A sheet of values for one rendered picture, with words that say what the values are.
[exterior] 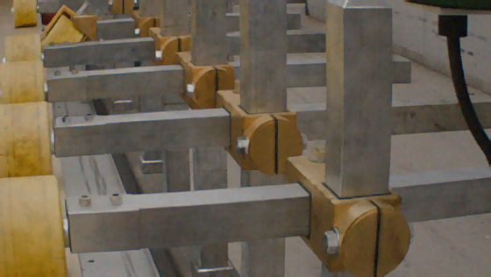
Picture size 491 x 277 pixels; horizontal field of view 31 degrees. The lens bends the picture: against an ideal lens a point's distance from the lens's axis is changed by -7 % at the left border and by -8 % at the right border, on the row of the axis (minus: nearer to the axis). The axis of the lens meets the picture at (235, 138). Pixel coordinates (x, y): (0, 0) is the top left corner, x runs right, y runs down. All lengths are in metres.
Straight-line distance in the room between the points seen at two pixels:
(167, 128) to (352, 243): 0.33
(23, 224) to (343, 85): 0.22
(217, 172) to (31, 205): 0.53
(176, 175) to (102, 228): 0.75
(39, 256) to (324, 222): 0.19
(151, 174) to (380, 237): 1.05
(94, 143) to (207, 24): 0.27
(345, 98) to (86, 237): 0.19
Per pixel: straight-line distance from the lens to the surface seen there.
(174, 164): 1.37
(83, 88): 1.11
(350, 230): 0.59
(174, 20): 1.33
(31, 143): 0.84
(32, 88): 1.09
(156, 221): 0.63
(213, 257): 1.15
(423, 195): 0.69
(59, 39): 1.58
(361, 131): 0.60
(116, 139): 0.87
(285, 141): 0.83
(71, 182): 1.87
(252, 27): 0.83
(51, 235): 0.60
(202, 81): 1.06
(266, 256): 0.89
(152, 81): 1.12
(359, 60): 0.59
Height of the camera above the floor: 1.16
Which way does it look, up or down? 14 degrees down
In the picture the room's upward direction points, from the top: straight up
